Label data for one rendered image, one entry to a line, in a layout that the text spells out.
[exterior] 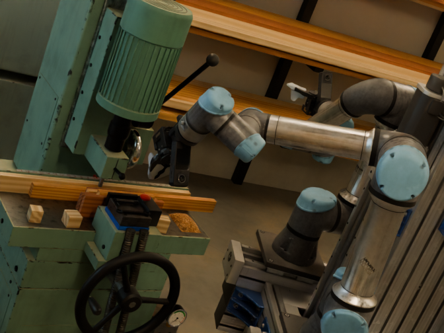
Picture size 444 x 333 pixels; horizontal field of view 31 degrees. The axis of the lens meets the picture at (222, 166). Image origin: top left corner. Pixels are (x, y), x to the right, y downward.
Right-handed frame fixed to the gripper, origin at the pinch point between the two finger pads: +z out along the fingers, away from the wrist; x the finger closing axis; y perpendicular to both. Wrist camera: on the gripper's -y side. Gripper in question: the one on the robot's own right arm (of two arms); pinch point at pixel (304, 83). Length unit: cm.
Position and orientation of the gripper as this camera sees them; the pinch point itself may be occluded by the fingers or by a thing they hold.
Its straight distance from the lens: 309.1
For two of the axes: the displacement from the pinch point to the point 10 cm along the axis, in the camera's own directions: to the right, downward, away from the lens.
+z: -3.2, -4.6, 8.3
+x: 9.2, 0.5, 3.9
